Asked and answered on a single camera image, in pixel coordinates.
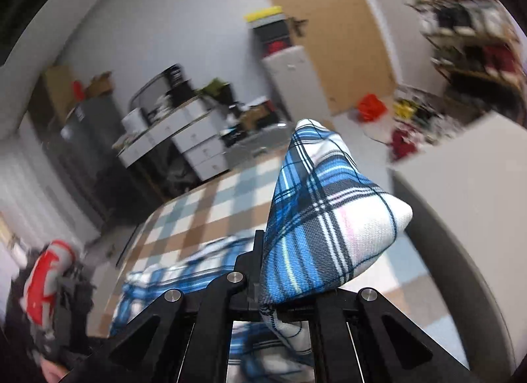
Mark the white electric kettle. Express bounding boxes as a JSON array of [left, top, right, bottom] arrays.
[[122, 108, 145, 133]]

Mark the black door handle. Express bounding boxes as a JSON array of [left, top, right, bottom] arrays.
[[288, 16, 309, 36]]

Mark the open cardboard box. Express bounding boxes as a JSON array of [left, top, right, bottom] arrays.
[[84, 72, 114, 96]]

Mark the wooden shoe rack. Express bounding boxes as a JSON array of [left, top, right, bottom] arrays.
[[405, 0, 527, 93]]

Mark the red plastic bag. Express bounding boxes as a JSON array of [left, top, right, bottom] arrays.
[[356, 94, 388, 121]]

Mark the dark grey fridge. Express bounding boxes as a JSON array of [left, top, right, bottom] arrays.
[[61, 94, 138, 221]]

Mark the red grey folded garment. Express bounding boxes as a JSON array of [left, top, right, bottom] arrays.
[[20, 239, 77, 328]]

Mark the blue plaid shirt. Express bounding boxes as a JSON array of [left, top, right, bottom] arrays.
[[109, 119, 413, 383]]

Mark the black red shoe box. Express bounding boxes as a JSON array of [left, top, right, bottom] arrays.
[[259, 35, 296, 59]]

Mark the black printed container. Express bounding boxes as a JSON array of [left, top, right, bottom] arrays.
[[162, 64, 195, 100]]

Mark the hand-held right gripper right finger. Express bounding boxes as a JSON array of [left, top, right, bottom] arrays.
[[314, 286, 471, 383]]

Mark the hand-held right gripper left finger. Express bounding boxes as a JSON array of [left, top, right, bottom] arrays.
[[68, 229, 264, 383]]

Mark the small brown cardboard box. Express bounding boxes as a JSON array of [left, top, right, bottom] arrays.
[[240, 102, 275, 129]]

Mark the white desk with drawers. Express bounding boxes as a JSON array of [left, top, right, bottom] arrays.
[[116, 98, 230, 183]]

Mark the wooden door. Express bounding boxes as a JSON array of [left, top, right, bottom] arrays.
[[242, 0, 407, 117]]

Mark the bouquet in black wrap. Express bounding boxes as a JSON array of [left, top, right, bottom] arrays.
[[197, 77, 232, 100]]

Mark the grey metal arched frame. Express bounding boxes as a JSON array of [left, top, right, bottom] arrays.
[[129, 73, 170, 107]]

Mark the pile of loose shoes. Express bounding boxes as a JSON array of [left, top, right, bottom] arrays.
[[387, 94, 468, 162]]

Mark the dark glass wardrobe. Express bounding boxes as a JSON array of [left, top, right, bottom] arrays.
[[22, 63, 108, 229]]

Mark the white upright suitcase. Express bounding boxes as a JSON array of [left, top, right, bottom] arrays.
[[261, 45, 331, 121]]

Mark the cluttered shelf rack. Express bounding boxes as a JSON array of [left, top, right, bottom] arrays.
[[403, 0, 525, 83]]

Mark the checkered brown blue blanket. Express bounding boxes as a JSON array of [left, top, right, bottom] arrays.
[[84, 152, 470, 369]]

